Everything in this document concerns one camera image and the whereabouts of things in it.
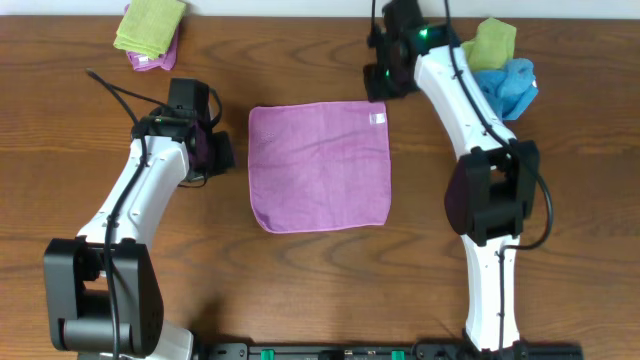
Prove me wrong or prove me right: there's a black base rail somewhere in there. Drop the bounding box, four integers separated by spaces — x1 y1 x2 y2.
192 342 584 360

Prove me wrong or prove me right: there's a crumpled blue cloth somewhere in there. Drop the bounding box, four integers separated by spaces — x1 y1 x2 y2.
474 58 539 121

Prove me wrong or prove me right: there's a pink microfiber cloth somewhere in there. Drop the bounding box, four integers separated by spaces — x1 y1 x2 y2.
248 101 392 234

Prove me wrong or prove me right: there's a folded purple cloth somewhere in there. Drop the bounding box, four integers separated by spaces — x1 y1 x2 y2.
124 26 179 71

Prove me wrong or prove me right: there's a crumpled olive green cloth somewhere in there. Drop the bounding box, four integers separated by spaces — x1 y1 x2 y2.
462 18 517 72

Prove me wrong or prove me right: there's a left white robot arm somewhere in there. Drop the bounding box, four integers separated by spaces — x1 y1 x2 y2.
43 117 234 359

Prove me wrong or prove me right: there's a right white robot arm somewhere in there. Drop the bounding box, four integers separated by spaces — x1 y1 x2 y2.
363 21 546 359

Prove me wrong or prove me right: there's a folded green cloth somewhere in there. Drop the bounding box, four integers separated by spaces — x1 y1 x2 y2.
113 0 187 59

